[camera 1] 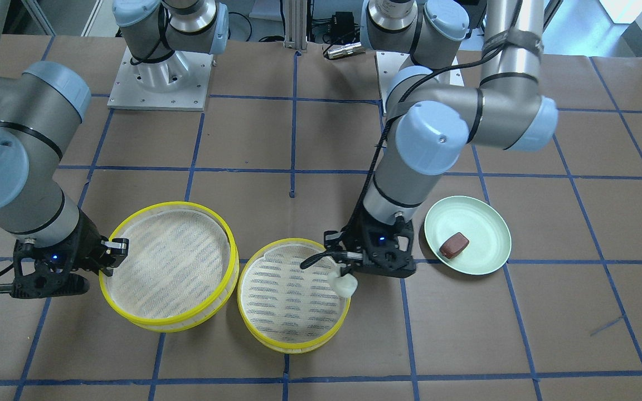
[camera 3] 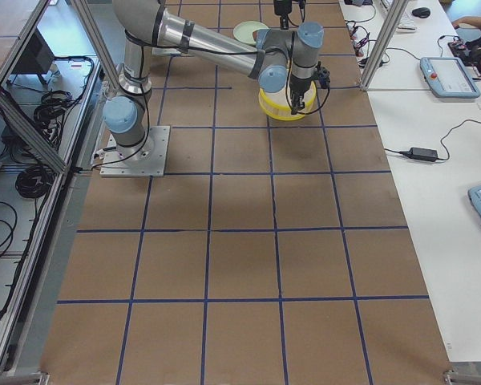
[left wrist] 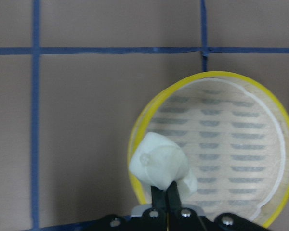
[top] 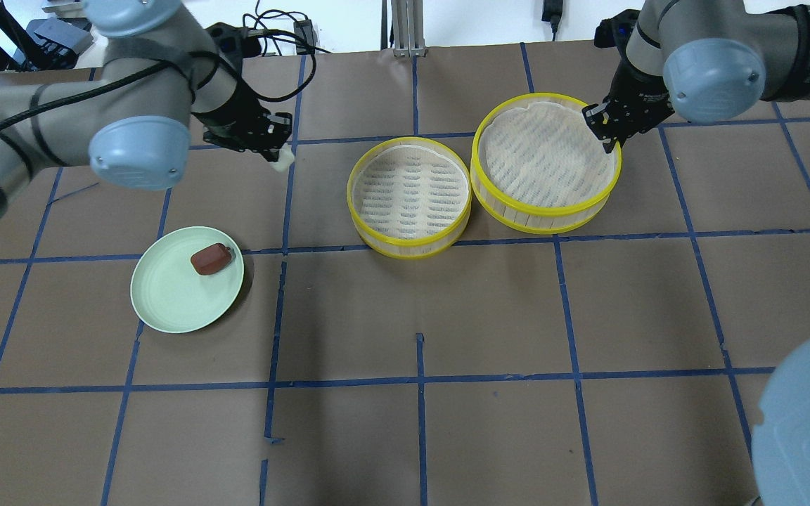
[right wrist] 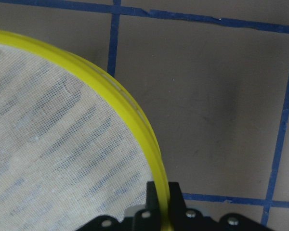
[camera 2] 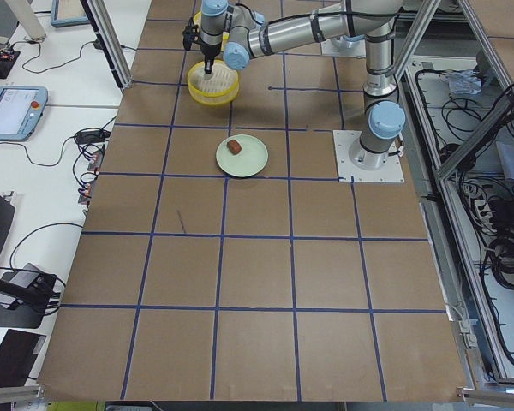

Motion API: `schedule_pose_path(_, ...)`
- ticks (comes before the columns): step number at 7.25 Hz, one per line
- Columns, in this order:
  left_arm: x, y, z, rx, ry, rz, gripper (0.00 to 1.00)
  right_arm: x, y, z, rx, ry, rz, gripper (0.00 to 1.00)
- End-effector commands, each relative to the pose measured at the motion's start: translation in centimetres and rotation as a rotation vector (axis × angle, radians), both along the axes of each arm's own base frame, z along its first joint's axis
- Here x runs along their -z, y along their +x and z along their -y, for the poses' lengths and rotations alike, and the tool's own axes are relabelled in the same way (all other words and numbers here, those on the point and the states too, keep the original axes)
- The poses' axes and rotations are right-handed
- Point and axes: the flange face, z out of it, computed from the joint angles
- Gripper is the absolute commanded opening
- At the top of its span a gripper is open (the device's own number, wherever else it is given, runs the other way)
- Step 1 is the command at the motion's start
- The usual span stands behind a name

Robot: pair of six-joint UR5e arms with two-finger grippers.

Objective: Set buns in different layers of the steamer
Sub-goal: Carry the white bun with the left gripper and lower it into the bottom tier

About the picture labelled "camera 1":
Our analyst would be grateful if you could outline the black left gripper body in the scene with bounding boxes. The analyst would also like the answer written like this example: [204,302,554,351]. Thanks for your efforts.
[324,213,417,277]

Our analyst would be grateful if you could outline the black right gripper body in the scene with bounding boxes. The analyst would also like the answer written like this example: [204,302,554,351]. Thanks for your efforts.
[11,212,109,299]

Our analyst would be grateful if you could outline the white bun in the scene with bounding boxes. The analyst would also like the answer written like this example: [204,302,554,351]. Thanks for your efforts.
[327,271,358,299]

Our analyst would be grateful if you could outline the yellow top steamer layer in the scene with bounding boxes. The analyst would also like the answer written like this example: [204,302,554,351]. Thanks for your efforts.
[99,201,240,332]

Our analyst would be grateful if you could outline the yellow steamer layer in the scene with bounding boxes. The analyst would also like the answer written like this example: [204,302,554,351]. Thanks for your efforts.
[237,238,350,354]
[99,201,240,332]

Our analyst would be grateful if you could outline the brown bun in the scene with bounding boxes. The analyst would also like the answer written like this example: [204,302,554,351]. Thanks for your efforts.
[439,232,470,260]

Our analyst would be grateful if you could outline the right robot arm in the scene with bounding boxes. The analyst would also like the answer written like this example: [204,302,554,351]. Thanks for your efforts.
[0,1,129,299]

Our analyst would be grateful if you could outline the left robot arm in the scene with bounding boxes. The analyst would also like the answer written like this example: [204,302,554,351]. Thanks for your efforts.
[301,1,558,278]

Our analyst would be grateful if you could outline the yellow bottom steamer layer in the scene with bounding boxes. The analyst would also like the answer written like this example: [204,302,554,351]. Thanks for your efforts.
[237,238,350,354]

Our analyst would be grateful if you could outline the light green plate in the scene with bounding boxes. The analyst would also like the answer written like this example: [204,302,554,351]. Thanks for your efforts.
[424,195,512,276]

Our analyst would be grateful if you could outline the silver cylindrical connector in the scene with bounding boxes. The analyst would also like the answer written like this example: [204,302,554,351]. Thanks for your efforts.
[323,42,367,60]

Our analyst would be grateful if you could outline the black power brick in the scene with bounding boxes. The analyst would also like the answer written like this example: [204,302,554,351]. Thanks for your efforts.
[329,11,355,39]

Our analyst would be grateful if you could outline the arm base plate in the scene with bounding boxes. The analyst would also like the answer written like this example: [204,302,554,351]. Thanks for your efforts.
[376,51,466,90]
[108,48,214,112]

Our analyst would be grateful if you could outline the aluminium frame post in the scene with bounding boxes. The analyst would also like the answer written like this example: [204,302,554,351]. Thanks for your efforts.
[282,1,310,53]

